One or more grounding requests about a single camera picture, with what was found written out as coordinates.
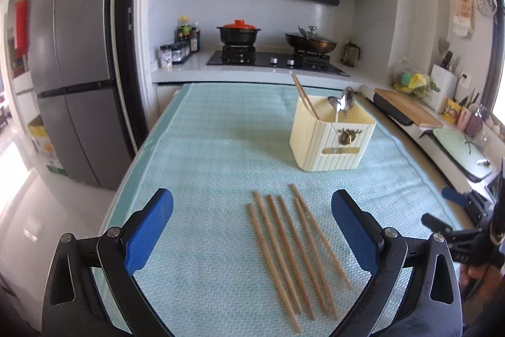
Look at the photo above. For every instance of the sauce bottles group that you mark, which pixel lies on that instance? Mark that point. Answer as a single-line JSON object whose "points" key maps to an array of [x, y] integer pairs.
{"points": [[187, 31]]}

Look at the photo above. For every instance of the cream utensil holder box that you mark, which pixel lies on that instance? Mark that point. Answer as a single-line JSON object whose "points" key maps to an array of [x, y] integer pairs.
{"points": [[319, 144]]}

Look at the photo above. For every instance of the wire whisk rack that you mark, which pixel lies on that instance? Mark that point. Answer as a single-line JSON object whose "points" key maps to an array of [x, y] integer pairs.
{"points": [[487, 7]]}

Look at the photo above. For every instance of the wooden cutting board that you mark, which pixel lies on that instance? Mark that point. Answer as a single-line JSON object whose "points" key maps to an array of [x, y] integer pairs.
{"points": [[401, 103]]}

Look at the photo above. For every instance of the yellow cardboard box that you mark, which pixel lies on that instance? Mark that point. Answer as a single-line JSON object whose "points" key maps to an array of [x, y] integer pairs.
{"points": [[43, 145]]}

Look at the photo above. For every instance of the spice jar rack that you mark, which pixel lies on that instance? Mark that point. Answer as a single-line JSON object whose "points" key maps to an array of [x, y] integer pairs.
{"points": [[174, 54]]}

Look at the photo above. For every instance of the plastic bag with sponges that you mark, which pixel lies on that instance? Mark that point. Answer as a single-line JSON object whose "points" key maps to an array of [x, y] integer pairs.
{"points": [[407, 79]]}

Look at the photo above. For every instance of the large steel spoon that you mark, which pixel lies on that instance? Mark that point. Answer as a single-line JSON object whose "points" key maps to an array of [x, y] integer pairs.
{"points": [[346, 103]]}

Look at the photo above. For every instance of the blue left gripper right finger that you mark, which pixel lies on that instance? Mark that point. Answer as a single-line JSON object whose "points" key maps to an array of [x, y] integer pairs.
{"points": [[360, 230]]}

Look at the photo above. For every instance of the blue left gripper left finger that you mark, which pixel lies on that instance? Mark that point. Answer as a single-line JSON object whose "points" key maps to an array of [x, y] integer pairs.
{"points": [[144, 228]]}

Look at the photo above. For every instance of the purple soap bottle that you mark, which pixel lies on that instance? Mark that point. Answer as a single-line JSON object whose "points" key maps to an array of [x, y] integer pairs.
{"points": [[476, 122]]}

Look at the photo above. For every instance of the hanging paper bag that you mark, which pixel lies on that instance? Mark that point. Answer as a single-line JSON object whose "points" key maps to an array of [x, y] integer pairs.
{"points": [[463, 19]]}

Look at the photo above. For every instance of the person right hand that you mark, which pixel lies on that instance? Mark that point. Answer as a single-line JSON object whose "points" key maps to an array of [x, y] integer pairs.
{"points": [[482, 282]]}

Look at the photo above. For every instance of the red hanging decoration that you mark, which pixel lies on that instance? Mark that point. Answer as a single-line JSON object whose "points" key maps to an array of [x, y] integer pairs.
{"points": [[21, 31]]}

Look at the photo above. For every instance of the dark glass kettle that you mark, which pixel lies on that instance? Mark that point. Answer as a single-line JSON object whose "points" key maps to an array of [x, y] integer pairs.
{"points": [[350, 54]]}

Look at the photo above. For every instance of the black pot red lid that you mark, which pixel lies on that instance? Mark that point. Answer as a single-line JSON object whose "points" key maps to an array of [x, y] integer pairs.
{"points": [[238, 34]]}

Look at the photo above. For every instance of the grey double door refrigerator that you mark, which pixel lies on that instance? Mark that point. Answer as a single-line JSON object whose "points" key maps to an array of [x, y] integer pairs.
{"points": [[75, 85]]}

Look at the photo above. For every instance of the white knife block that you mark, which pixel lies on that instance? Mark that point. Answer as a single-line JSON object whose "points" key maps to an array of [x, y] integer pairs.
{"points": [[442, 86]]}

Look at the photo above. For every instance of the yellow printed cup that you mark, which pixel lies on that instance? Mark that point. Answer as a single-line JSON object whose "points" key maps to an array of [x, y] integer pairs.
{"points": [[451, 111]]}

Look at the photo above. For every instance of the wok with glass lid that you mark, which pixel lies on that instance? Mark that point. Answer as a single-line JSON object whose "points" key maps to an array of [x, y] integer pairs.
{"points": [[308, 40]]}

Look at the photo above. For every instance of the light blue table towel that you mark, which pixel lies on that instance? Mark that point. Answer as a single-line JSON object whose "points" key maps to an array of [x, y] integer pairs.
{"points": [[216, 144]]}

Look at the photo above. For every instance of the black gas hob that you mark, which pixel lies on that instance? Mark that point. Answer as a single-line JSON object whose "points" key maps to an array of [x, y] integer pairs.
{"points": [[296, 60]]}

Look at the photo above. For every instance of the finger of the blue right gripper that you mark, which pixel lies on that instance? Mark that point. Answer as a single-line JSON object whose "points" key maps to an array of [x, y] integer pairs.
{"points": [[435, 225], [453, 196]]}

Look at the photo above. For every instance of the small steel spoon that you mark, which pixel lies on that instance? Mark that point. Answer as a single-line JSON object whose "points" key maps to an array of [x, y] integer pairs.
{"points": [[336, 106]]}

